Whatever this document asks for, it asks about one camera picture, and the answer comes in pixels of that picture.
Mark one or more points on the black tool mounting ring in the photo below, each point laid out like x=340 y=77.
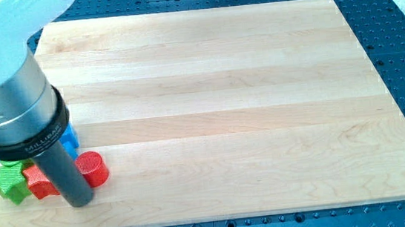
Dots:
x=42 y=140

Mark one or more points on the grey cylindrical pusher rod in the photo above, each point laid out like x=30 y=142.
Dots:
x=59 y=167

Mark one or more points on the red cylinder block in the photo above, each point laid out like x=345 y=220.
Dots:
x=93 y=168

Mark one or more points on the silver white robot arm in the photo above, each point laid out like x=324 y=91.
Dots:
x=33 y=114

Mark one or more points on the blue block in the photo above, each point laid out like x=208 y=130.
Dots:
x=70 y=142

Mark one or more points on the red star block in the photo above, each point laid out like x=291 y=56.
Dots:
x=38 y=184

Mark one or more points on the green star block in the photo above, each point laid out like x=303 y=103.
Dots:
x=13 y=184

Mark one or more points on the wooden board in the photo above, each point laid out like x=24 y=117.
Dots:
x=221 y=113

